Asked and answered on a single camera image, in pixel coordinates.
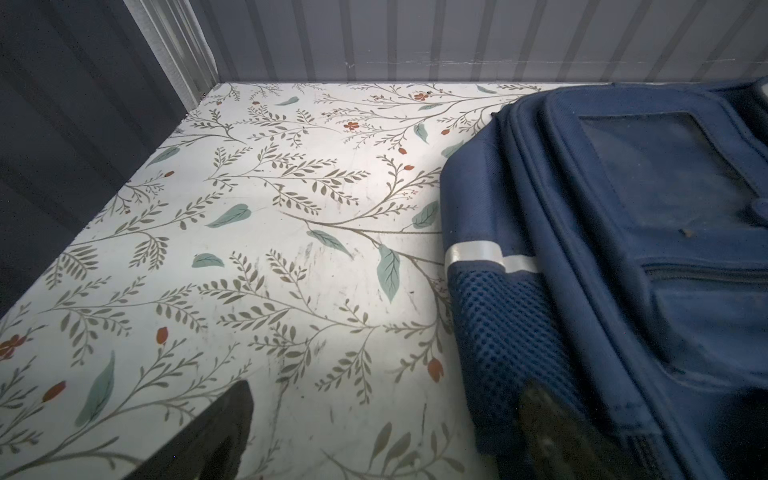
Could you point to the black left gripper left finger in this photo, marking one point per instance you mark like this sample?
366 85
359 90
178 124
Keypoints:
209 447

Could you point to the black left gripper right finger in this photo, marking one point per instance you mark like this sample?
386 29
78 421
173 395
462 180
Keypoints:
565 446

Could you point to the navy blue student backpack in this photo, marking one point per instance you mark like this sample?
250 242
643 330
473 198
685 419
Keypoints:
610 243

